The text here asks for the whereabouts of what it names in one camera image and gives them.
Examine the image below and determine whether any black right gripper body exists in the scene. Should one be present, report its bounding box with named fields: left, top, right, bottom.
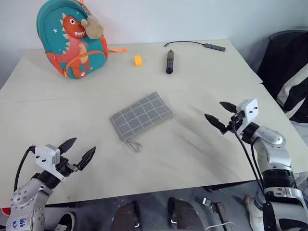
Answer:
left=220, top=110, right=246, bottom=135

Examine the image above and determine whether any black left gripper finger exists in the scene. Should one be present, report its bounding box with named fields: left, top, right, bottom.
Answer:
left=77, top=146, right=97, bottom=172
left=57, top=137, right=77, bottom=155

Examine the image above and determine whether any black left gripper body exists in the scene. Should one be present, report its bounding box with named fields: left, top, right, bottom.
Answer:
left=56, top=156, right=79, bottom=180

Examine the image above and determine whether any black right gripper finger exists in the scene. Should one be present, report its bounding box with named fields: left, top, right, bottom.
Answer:
left=219, top=101, right=238, bottom=114
left=204, top=113, right=227, bottom=132

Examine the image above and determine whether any grey checkered pencil pouch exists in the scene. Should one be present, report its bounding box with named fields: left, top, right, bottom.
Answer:
left=110, top=91, right=174, bottom=154

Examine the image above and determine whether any black sneaker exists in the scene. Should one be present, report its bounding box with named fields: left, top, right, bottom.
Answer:
left=45, top=211, right=77, bottom=231

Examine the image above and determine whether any black and white jacket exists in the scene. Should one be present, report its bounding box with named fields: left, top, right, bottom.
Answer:
left=256, top=32, right=308, bottom=124

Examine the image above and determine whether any dark rounded shape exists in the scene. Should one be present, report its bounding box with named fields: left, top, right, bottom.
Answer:
left=110, top=201, right=141, bottom=231
left=167, top=197, right=205, bottom=231

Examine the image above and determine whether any black pen-shaped tool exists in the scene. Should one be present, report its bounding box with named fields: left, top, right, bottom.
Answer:
left=165, top=49, right=175, bottom=75

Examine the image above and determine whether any black metal bar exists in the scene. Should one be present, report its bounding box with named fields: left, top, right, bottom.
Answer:
left=202, top=197, right=231, bottom=225

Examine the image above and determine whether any white shoe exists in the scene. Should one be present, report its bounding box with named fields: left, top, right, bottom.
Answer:
left=244, top=195, right=265, bottom=231

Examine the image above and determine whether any teal dinosaur backpack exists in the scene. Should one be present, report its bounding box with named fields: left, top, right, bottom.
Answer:
left=36, top=0, right=128, bottom=79

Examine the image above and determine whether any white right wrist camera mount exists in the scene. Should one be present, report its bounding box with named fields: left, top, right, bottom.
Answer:
left=235, top=98, right=259, bottom=134

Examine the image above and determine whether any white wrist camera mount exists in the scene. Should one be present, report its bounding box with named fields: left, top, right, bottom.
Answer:
left=235, top=98, right=259, bottom=134
left=34, top=144, right=66, bottom=181

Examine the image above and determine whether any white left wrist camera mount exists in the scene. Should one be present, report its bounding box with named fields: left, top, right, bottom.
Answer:
left=34, top=144, right=66, bottom=181

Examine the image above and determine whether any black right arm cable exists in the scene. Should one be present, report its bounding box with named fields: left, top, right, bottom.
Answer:
left=231, top=120, right=269, bottom=207

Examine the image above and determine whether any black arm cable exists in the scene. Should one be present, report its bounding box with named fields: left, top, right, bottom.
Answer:
left=231, top=120, right=269, bottom=207
left=13, top=145, right=37, bottom=193

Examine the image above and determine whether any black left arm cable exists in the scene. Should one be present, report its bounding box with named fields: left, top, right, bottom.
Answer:
left=13, top=145, right=37, bottom=193

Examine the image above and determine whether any grey USB hub with cable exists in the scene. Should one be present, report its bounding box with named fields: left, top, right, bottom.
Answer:
left=163, top=40, right=227, bottom=53

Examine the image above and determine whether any white floor cable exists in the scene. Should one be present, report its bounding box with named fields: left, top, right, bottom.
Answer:
left=204, top=221, right=235, bottom=231

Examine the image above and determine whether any beige plush keychain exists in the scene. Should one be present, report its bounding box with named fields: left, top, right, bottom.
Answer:
left=80, top=15, right=105, bottom=40

